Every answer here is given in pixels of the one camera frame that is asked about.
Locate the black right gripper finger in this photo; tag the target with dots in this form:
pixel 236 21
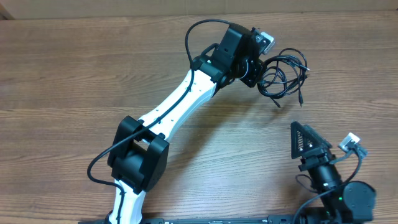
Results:
pixel 303 139
pixel 314 140

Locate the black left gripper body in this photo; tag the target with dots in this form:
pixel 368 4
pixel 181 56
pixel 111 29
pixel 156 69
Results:
pixel 252 70

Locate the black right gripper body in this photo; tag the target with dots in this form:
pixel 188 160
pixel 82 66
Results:
pixel 321 155

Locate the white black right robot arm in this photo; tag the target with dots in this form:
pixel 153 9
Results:
pixel 336 200

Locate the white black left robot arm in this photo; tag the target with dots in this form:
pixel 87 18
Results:
pixel 138 156

